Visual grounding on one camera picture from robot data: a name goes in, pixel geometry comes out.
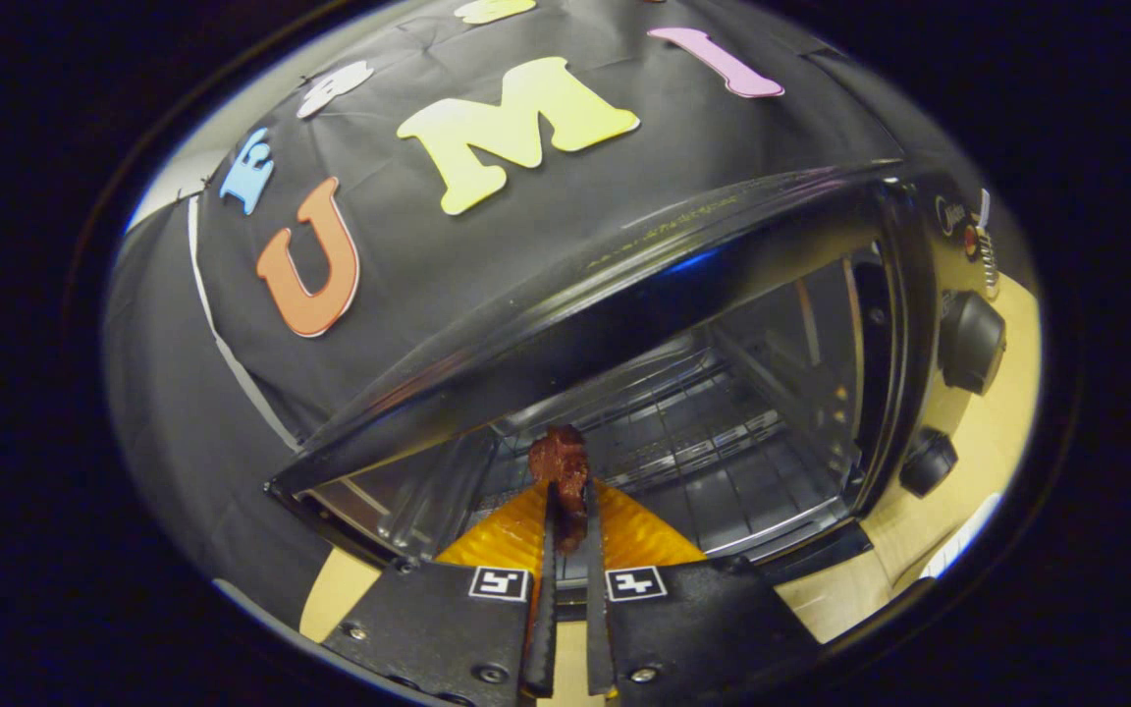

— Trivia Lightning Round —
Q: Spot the black electric oven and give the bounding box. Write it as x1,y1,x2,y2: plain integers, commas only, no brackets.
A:
266,162,1013,590

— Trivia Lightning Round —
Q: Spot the white rectangular plate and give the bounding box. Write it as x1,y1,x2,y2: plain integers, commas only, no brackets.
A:
919,491,1004,580

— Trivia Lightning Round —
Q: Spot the wire oven rack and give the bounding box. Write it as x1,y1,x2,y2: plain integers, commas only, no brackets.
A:
487,334,856,551

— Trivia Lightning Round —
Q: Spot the brown piece of meat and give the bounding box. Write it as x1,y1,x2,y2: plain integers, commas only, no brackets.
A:
526,424,592,551

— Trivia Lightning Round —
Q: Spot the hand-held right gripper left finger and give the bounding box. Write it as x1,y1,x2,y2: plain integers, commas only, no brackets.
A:
320,479,562,704

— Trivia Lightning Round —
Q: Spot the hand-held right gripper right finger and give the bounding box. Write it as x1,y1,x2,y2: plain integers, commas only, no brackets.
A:
580,479,822,703

